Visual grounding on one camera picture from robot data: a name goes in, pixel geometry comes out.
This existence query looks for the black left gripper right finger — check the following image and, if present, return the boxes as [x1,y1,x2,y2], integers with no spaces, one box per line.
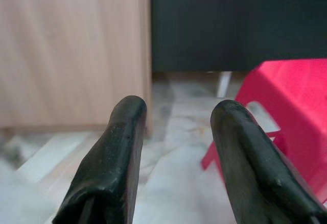
[210,99,327,224]

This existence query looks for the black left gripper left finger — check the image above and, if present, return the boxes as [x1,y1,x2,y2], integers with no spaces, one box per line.
[52,95,148,224]

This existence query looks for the red plastic stool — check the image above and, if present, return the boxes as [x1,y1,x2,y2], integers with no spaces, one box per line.
[200,58,327,206]

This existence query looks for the white furniture leg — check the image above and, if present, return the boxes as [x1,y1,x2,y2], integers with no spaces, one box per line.
[216,71,232,98]

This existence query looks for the light wooden cabinet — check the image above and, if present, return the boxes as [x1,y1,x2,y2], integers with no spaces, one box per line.
[0,0,154,136]

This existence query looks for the black cabinet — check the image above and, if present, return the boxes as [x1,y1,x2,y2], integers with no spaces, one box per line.
[150,0,327,72]

